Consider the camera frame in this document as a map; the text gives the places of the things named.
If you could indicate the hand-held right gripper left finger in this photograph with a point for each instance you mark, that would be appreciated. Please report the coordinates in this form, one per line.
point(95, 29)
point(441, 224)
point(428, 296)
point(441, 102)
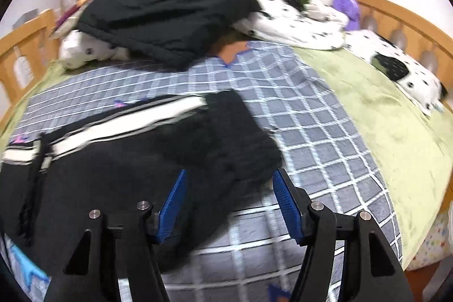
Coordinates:
point(173, 203)

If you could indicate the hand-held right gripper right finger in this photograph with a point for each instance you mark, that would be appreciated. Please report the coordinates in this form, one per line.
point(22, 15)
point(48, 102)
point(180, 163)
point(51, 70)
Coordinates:
point(288, 206)

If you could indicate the black pants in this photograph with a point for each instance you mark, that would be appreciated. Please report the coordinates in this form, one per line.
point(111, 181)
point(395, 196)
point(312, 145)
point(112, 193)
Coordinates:
point(124, 181)

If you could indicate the checkered star blanket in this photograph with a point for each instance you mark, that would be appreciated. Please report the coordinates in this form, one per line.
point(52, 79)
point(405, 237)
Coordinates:
point(318, 146)

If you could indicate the green bedsheet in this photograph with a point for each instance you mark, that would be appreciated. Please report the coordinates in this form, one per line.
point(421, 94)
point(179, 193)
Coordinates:
point(382, 132)

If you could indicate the dotted mattress cover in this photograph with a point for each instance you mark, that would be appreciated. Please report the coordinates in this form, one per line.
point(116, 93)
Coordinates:
point(431, 242)

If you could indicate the white floral pillow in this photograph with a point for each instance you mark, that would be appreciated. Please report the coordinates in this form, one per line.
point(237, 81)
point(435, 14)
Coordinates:
point(417, 79)

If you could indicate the black jacket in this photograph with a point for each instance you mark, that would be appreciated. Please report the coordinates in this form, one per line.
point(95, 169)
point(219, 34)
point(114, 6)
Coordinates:
point(159, 19)

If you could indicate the purple plush toy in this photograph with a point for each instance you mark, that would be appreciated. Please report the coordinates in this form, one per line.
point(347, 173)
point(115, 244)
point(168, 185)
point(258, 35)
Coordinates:
point(348, 8)

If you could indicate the purple patchwork pillow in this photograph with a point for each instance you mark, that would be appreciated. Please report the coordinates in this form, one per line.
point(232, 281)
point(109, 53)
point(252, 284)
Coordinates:
point(70, 17)

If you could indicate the grey box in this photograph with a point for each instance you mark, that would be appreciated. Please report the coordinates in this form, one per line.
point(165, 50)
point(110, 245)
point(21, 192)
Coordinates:
point(26, 16)

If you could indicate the wooden bed frame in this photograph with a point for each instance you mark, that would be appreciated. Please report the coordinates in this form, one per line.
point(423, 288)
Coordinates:
point(389, 8)

